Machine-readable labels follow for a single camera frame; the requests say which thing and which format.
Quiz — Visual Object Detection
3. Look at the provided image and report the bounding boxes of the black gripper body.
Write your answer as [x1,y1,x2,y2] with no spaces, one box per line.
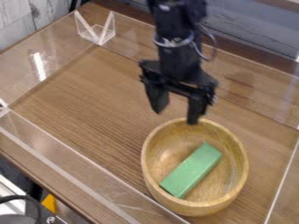
[139,44,219,99]

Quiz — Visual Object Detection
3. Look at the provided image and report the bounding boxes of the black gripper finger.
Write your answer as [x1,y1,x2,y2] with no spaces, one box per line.
[145,83,170,114]
[187,94,214,125]

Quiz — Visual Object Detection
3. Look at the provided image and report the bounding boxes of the green rectangular block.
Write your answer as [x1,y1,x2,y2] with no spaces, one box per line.
[159,142,223,199]

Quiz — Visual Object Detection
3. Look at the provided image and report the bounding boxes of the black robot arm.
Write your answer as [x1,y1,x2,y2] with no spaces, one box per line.
[139,0,219,125]

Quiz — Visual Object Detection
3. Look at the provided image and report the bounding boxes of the brown wooden bowl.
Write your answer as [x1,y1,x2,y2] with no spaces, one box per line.
[142,118,249,217]

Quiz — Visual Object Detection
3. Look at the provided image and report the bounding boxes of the clear acrylic tray walls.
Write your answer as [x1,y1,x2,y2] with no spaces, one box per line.
[0,5,299,224]

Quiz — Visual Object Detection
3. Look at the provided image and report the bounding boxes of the black device yellow sticker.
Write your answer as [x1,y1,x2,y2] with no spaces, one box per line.
[26,189,91,224]

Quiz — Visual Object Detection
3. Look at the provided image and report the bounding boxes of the black cable lower left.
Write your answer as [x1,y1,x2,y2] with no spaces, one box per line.
[0,195,43,224]

